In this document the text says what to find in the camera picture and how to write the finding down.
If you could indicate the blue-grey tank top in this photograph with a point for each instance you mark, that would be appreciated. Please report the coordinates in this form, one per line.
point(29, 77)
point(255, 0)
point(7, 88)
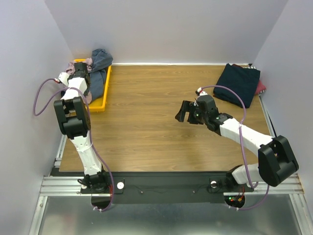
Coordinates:
point(101, 61)

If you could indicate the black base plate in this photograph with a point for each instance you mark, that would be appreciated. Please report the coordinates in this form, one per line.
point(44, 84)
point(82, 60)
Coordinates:
point(167, 187)

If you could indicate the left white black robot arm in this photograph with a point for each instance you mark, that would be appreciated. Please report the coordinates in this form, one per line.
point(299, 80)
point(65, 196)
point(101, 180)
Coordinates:
point(73, 117)

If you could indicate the pink tank top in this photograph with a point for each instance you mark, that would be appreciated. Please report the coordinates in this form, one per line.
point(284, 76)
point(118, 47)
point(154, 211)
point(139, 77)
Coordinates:
point(71, 69)

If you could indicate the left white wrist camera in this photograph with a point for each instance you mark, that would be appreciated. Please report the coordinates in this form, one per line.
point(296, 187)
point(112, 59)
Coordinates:
point(63, 78)

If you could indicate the folded maroon tank top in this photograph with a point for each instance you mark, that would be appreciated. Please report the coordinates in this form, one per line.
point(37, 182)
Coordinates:
point(261, 88)

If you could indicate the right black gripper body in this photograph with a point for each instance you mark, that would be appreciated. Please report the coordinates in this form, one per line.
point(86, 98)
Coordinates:
point(191, 114)

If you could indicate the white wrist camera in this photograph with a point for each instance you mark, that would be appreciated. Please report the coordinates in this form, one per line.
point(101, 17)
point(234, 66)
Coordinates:
point(63, 78)
point(200, 92)

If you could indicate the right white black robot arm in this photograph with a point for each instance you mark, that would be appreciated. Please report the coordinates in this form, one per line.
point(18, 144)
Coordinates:
point(276, 160)

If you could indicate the yellow plastic tray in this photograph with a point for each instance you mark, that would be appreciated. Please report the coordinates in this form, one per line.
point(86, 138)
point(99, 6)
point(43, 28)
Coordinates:
point(99, 104)

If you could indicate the folded navy tank top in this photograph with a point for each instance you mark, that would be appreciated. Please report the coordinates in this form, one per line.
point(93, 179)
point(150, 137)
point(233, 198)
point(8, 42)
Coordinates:
point(237, 81)

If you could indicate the aluminium frame rail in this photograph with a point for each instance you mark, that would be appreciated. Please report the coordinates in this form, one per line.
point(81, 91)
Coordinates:
point(63, 209)

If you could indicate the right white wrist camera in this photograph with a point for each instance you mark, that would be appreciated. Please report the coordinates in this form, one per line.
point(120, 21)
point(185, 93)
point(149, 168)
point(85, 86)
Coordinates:
point(200, 92)

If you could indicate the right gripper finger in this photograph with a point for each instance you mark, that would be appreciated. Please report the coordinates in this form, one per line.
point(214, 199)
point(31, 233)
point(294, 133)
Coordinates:
point(186, 107)
point(195, 114)

